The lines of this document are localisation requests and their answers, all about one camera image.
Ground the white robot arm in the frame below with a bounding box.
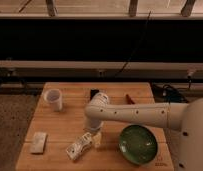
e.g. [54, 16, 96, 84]
[85, 92, 203, 171]

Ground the green ceramic bowl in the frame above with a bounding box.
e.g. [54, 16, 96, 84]
[118, 125, 158, 165]

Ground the black rectangular box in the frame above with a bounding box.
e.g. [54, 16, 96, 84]
[90, 89, 100, 100]

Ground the red small object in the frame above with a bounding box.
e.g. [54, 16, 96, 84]
[125, 94, 135, 104]

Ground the black floor cable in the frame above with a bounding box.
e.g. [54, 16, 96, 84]
[151, 83, 191, 104]

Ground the black hanging cable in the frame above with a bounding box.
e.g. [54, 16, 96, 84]
[114, 10, 153, 78]

